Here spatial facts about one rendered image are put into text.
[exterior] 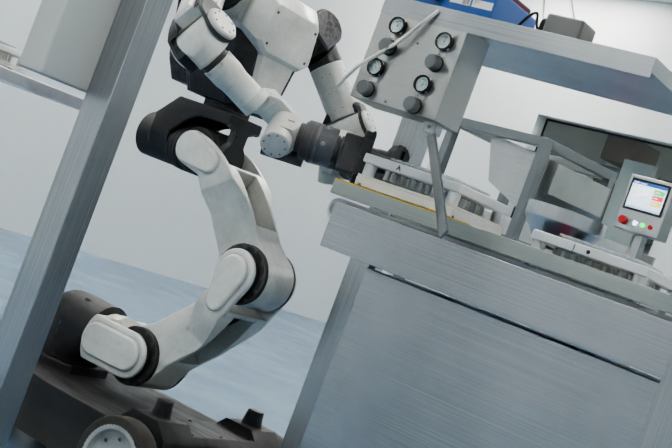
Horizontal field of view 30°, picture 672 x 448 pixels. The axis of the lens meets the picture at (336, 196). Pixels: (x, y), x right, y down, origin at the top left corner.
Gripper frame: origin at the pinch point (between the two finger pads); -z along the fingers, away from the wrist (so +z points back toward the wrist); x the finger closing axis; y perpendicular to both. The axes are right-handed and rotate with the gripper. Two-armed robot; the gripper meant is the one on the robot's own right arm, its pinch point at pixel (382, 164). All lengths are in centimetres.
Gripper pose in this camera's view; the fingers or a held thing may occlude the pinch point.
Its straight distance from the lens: 270.3
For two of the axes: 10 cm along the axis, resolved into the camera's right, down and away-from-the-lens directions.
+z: -9.5, -3.1, 0.4
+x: -3.2, 9.5, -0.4
